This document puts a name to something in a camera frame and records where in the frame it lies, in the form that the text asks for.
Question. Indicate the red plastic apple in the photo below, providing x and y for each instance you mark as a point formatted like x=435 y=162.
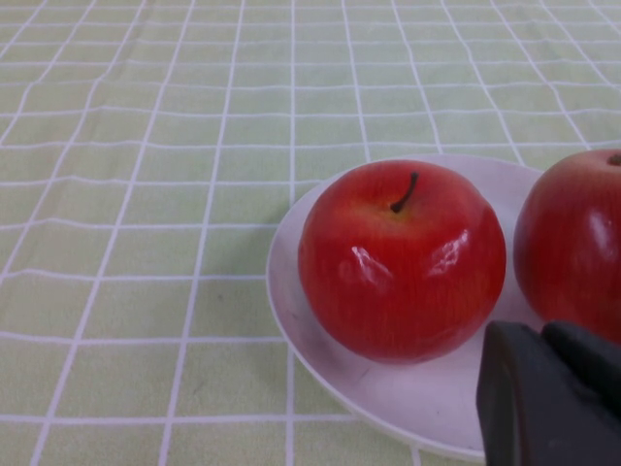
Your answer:
x=402 y=272
x=567 y=242

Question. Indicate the white round plate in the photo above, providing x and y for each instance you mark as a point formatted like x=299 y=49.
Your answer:
x=412 y=398

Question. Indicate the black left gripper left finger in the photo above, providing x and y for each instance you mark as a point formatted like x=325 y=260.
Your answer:
x=524 y=412

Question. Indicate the green white checked tablecloth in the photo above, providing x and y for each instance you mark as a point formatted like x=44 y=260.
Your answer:
x=145 y=194

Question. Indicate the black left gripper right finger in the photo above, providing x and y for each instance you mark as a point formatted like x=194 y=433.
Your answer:
x=592 y=364

